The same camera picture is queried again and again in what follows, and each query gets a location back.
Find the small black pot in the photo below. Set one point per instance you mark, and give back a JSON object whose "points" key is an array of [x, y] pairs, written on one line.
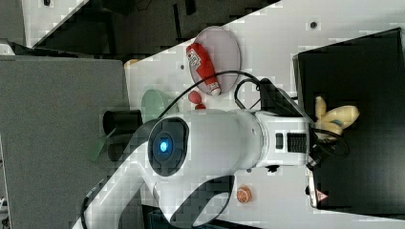
{"points": [[115, 151]]}

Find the grey round plate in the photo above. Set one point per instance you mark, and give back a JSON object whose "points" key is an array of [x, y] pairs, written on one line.
{"points": [[224, 53]]}

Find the black and silver toaster oven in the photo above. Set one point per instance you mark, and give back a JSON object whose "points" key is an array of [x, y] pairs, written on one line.
{"points": [[368, 73]]}

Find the green slotted spatula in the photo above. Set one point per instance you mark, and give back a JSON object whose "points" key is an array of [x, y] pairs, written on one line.
{"points": [[99, 145]]}

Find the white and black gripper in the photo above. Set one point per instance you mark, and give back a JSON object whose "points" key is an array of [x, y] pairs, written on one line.
{"points": [[285, 128]]}

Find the red plush ketchup bottle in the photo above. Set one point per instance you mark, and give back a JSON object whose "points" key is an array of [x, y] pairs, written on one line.
{"points": [[201, 63]]}

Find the yellow plush peeled banana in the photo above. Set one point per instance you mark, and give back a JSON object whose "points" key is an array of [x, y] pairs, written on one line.
{"points": [[335, 120]]}

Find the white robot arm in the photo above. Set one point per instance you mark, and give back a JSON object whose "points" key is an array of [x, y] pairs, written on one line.
{"points": [[189, 160]]}

